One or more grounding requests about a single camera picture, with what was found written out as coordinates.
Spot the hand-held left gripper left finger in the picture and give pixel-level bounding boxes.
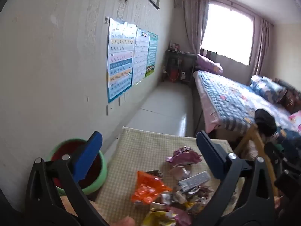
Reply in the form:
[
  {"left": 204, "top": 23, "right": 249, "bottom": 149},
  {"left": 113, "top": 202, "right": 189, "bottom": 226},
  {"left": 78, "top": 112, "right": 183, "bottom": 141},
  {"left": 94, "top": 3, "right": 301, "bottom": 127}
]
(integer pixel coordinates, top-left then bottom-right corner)
[{"left": 24, "top": 131, "right": 111, "bottom": 226}]

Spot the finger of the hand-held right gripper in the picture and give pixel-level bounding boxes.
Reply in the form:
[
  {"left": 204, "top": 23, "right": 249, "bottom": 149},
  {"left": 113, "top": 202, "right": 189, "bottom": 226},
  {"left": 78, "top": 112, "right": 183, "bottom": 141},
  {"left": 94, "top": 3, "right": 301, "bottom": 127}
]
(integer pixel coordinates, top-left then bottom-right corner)
[
  {"left": 264, "top": 142, "right": 289, "bottom": 170},
  {"left": 275, "top": 169, "right": 301, "bottom": 195}
]

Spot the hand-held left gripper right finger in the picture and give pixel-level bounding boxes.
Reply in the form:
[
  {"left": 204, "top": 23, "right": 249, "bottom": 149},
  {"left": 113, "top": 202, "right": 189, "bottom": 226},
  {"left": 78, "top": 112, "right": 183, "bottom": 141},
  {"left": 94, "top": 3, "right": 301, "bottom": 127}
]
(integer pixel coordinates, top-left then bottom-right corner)
[{"left": 196, "top": 131, "right": 276, "bottom": 226}]

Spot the red plastic bin liner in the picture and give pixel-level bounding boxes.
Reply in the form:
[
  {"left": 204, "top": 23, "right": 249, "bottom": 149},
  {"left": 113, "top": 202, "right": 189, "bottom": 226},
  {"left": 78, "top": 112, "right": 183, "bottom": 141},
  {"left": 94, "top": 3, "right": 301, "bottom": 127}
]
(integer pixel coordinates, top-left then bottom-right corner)
[{"left": 50, "top": 140, "right": 102, "bottom": 189}]

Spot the green plastic trash bin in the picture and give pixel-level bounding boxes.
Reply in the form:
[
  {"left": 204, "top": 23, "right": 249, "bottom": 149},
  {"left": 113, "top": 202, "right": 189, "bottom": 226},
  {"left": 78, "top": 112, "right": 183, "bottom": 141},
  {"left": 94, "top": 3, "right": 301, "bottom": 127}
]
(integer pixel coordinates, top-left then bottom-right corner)
[{"left": 46, "top": 138, "right": 109, "bottom": 195}]

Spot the silver red wrapper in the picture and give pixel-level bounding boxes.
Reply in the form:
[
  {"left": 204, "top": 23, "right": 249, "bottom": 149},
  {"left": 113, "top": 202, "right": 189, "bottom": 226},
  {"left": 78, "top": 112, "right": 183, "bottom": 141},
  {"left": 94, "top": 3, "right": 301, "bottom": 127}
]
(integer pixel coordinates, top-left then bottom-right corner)
[{"left": 173, "top": 186, "right": 214, "bottom": 205}]

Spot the yellow snack wrapper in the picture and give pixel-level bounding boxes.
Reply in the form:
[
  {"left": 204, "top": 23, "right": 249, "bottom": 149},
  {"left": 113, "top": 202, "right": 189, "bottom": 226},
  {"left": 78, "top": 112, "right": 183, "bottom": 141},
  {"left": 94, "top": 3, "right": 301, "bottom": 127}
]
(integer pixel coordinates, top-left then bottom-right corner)
[{"left": 141, "top": 211, "right": 180, "bottom": 226}]

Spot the blue green clothing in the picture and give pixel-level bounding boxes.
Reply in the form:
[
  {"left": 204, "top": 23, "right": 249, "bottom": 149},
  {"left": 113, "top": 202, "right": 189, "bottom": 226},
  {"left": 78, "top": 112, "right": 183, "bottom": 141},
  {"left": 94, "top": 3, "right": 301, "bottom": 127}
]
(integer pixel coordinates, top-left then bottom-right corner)
[{"left": 270, "top": 127, "right": 301, "bottom": 152}]

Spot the purple snack bag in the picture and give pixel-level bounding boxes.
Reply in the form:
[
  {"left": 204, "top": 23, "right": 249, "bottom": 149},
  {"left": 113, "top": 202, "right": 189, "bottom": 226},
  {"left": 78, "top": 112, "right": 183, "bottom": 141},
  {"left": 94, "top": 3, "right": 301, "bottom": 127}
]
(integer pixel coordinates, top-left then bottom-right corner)
[{"left": 165, "top": 146, "right": 203, "bottom": 168}]

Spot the grey printed wrapper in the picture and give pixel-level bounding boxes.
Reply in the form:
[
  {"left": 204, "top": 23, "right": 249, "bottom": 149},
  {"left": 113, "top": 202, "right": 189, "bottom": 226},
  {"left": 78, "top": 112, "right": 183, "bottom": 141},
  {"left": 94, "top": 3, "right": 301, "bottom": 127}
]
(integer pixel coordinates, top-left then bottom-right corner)
[{"left": 177, "top": 171, "right": 210, "bottom": 192}]

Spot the wooden chair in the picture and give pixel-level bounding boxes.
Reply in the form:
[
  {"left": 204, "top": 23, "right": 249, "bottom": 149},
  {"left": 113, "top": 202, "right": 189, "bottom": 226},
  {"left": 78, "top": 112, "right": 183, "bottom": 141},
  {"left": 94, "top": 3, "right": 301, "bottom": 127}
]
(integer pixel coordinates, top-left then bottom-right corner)
[{"left": 233, "top": 122, "right": 280, "bottom": 198}]

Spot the black cloth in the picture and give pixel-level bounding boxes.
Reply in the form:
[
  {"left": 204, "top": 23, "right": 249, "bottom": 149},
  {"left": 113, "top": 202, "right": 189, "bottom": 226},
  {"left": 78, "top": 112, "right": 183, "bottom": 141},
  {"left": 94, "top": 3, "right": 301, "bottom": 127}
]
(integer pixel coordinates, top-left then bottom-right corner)
[{"left": 255, "top": 109, "right": 278, "bottom": 136}]

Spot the pink printed cloth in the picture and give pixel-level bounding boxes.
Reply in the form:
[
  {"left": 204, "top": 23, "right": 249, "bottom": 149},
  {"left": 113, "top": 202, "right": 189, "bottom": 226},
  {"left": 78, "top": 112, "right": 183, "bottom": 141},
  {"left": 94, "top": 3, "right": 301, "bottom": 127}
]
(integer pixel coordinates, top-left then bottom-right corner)
[{"left": 289, "top": 110, "right": 301, "bottom": 133}]

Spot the bed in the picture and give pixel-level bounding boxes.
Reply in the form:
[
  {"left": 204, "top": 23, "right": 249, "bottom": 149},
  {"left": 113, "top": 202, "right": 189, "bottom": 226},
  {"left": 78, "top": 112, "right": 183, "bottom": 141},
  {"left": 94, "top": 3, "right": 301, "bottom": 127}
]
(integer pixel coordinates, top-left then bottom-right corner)
[{"left": 192, "top": 70, "right": 301, "bottom": 144}]

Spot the checkered beige tablecloth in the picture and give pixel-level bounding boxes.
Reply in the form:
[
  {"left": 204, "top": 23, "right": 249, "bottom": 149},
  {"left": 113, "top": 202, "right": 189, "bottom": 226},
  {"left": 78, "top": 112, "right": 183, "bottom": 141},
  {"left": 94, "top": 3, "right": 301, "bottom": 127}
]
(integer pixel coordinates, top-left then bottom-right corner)
[{"left": 95, "top": 126, "right": 245, "bottom": 226}]

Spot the brown pillow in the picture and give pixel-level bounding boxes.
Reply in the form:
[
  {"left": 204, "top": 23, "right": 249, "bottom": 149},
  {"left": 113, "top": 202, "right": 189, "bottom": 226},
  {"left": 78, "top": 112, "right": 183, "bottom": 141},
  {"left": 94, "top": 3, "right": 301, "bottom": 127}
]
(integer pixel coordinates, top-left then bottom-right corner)
[{"left": 279, "top": 79, "right": 301, "bottom": 114}]

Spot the crumpled white black wrapper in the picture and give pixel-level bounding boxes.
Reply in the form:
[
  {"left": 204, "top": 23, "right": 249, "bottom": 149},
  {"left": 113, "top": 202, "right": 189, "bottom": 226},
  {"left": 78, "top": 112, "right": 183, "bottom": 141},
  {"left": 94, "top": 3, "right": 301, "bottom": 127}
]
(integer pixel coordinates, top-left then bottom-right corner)
[{"left": 150, "top": 192, "right": 186, "bottom": 211}]

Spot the blue patchwork blanket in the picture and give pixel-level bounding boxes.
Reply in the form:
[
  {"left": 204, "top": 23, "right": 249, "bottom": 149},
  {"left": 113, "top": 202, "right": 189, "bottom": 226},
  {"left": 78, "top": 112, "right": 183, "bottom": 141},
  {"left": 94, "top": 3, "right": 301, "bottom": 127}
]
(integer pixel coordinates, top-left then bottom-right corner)
[{"left": 196, "top": 70, "right": 301, "bottom": 132}]

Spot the pink snack wrapper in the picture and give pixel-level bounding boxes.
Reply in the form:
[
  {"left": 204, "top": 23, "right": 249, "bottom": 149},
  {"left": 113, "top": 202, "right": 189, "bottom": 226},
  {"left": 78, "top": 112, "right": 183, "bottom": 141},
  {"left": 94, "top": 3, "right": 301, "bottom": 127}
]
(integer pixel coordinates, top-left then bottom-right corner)
[{"left": 168, "top": 206, "right": 193, "bottom": 226}]

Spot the orange snack bag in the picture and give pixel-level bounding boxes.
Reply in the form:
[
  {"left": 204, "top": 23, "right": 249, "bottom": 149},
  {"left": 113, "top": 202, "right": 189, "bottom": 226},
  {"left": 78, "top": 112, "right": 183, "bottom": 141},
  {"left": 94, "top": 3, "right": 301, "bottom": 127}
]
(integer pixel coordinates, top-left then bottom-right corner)
[{"left": 130, "top": 171, "right": 173, "bottom": 205}]

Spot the blue patterned pillow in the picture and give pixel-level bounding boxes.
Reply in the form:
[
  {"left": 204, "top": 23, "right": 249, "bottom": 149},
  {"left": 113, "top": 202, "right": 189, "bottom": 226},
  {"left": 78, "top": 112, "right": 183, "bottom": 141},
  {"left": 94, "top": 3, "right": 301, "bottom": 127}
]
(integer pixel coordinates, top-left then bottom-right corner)
[{"left": 249, "top": 75, "right": 287, "bottom": 103}]

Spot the red bucket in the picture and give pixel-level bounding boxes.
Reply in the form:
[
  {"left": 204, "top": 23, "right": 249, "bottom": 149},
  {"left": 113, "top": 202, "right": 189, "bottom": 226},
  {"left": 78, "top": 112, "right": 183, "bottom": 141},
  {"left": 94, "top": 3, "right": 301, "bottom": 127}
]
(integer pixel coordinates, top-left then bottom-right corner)
[{"left": 168, "top": 68, "right": 180, "bottom": 81}]

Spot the dark shelf table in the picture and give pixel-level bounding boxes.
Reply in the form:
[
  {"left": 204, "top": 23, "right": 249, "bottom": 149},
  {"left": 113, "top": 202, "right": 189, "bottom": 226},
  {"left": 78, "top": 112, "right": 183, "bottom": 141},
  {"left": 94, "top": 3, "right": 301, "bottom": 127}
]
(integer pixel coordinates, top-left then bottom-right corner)
[{"left": 163, "top": 49, "right": 197, "bottom": 86}]

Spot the pink window curtain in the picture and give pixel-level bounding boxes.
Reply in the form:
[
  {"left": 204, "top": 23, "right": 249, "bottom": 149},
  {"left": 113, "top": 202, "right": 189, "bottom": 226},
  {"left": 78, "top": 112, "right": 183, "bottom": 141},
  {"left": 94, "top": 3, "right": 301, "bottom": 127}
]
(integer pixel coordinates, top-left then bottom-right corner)
[
  {"left": 183, "top": 0, "right": 210, "bottom": 55},
  {"left": 252, "top": 16, "right": 274, "bottom": 82}
]

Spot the bright window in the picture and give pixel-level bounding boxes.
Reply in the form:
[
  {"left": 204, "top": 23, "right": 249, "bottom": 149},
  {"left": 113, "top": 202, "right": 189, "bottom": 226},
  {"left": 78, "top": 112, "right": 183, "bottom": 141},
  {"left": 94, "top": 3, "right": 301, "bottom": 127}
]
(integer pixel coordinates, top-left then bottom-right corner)
[{"left": 201, "top": 0, "right": 256, "bottom": 66}]

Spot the blue bordered wall poster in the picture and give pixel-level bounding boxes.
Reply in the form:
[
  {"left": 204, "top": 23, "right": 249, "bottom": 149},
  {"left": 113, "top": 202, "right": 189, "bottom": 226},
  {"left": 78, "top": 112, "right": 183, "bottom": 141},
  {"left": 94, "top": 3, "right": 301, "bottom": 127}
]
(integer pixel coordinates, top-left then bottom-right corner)
[{"left": 107, "top": 18, "right": 137, "bottom": 103}]

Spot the white chart wall poster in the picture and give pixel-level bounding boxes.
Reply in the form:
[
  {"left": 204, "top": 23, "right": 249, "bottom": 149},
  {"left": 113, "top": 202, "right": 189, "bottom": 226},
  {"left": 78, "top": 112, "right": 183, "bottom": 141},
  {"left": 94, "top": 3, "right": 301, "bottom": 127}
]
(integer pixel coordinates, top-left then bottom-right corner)
[{"left": 132, "top": 27, "right": 151, "bottom": 86}]

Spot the green bordered wall poster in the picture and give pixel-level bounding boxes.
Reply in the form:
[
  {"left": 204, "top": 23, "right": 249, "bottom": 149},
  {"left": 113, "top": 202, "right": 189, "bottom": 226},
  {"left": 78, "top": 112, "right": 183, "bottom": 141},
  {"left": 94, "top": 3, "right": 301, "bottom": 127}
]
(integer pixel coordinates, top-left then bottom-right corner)
[{"left": 144, "top": 32, "right": 159, "bottom": 78}]

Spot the wall hook rail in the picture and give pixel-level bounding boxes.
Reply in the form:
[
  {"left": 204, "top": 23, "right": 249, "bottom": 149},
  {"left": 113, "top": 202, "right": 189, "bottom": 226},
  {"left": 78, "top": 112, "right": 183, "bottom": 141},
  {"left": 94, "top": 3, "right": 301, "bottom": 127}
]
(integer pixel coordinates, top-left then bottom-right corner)
[{"left": 143, "top": 0, "right": 160, "bottom": 10}]

